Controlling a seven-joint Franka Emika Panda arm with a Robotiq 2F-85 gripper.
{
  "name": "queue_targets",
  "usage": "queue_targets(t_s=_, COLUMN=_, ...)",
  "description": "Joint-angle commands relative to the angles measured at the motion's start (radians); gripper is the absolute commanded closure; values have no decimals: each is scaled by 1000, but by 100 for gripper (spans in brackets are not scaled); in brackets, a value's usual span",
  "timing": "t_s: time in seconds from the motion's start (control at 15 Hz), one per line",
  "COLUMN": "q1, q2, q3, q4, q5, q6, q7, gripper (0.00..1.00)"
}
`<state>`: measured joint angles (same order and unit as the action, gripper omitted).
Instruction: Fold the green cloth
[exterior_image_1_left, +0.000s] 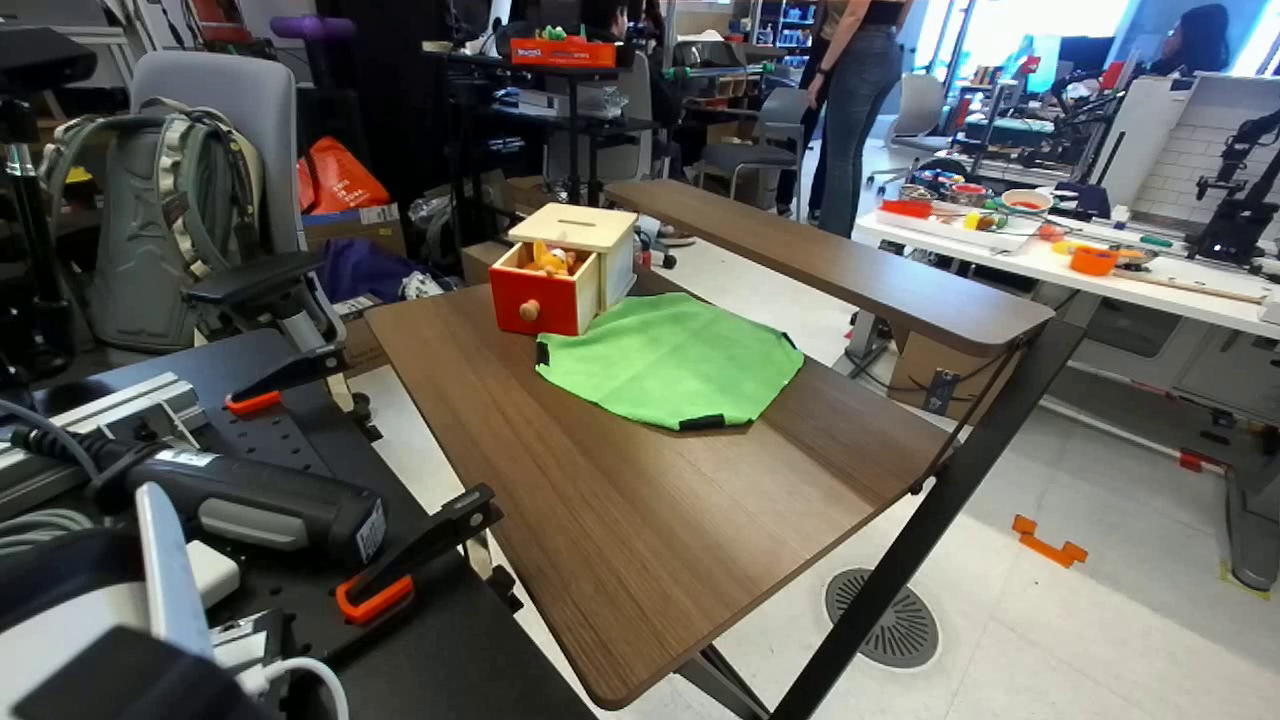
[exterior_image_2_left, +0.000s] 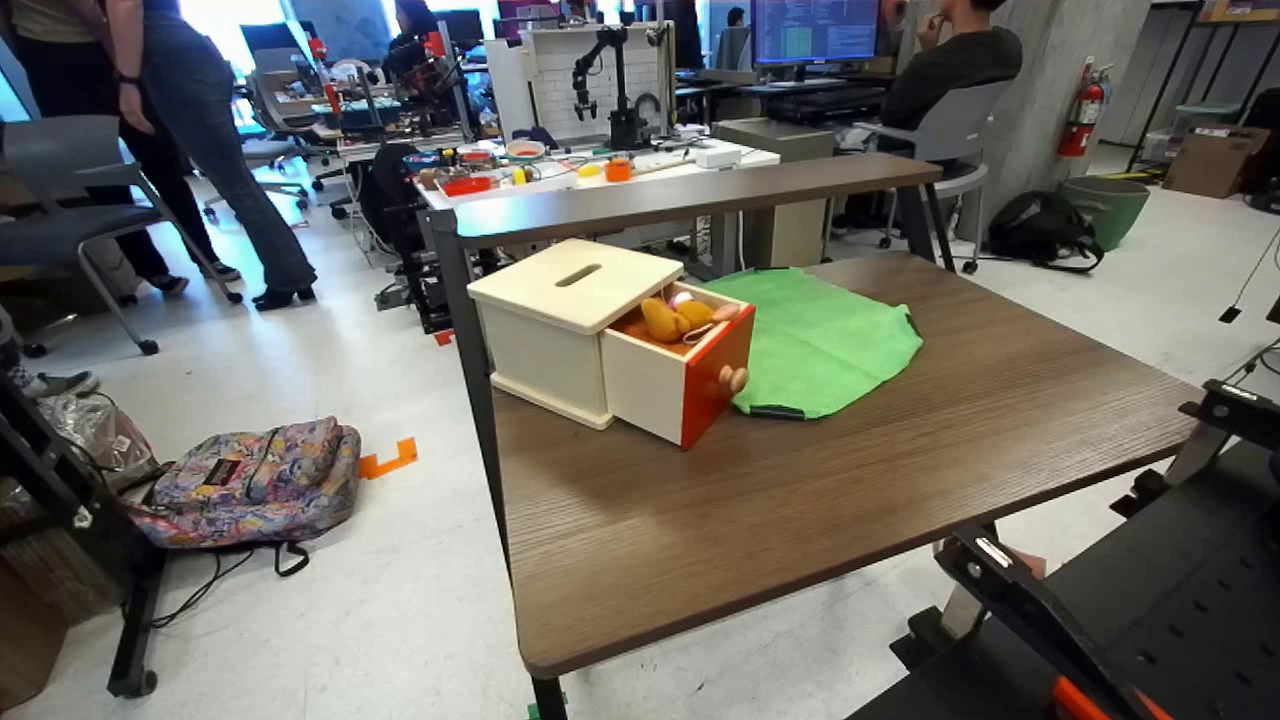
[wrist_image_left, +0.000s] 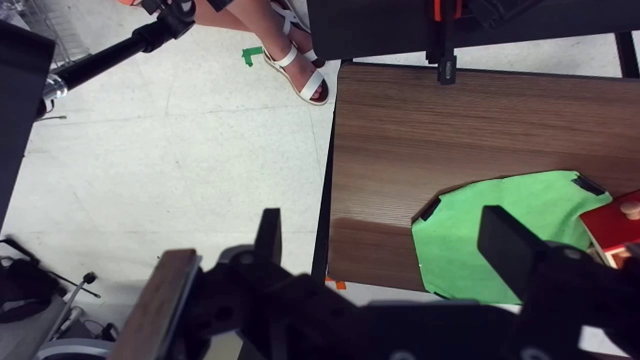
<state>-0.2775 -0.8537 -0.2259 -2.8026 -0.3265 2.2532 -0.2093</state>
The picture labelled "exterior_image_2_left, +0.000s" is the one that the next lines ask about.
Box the green cloth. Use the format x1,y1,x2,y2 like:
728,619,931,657
705,266,927,426

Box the drawer with orange front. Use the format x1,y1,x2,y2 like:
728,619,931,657
598,279,760,451

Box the yellow toy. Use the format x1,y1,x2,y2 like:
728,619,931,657
634,293,719,347

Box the cream wooden slot box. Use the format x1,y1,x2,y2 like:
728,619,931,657
465,235,691,433

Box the dark wood side table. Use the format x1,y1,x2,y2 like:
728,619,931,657
415,149,960,544

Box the beige cabinet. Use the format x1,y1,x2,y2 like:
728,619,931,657
710,116,830,272

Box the white tray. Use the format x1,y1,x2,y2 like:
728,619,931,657
410,133,785,212

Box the red shallow dish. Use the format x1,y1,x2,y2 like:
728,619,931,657
434,167,500,200

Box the white panel board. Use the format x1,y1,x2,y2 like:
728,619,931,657
485,18,680,144

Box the computer monitor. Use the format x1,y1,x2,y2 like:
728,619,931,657
746,0,885,74

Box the grey office chair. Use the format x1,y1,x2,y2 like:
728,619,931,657
873,77,1015,278

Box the colourful patterned backpack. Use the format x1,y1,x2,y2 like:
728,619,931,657
124,411,363,580

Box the black backpack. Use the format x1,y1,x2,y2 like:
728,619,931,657
981,187,1107,278

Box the seated person dark shirt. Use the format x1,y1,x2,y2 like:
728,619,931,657
874,0,1027,137

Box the red fire extinguisher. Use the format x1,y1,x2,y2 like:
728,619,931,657
1054,55,1113,164

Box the green bag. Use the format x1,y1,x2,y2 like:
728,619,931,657
1059,171,1152,255

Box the standing person in jeans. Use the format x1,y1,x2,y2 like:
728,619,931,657
99,0,321,316

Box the clear plastic bag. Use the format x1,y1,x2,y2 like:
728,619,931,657
36,391,163,492

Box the black metal stand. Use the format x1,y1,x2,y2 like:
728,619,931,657
0,372,171,706

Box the black equipment cart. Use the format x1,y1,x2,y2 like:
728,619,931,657
843,377,1280,720

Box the cardboard box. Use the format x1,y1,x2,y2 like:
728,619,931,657
1165,123,1271,200

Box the grey metal-legged chair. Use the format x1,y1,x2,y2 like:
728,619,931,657
0,114,249,359

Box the standing person black trousers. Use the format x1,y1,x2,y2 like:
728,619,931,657
4,0,190,302

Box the orange plastic bracket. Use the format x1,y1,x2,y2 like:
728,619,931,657
356,435,425,485

